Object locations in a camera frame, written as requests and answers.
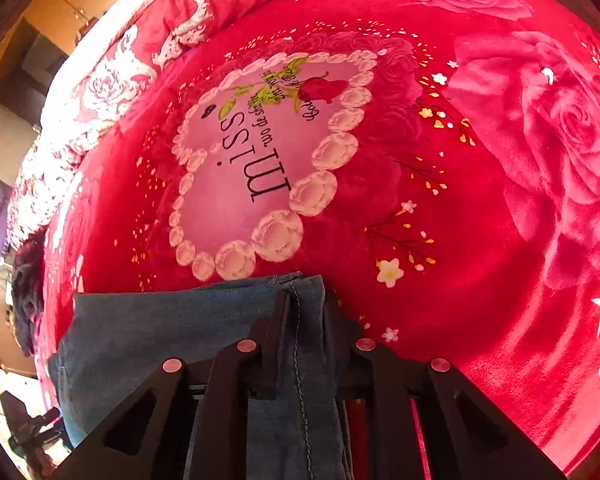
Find floral folded quilt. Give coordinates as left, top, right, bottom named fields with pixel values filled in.
left=7, top=0, right=270, bottom=248

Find red rose bed blanket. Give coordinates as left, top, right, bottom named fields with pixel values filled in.
left=38, top=0, right=600, bottom=472

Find blue denim jeans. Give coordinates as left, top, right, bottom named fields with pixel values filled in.
left=47, top=273, right=348, bottom=479

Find dark garment on bed edge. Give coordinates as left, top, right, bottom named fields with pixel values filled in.
left=10, top=230, right=46, bottom=356

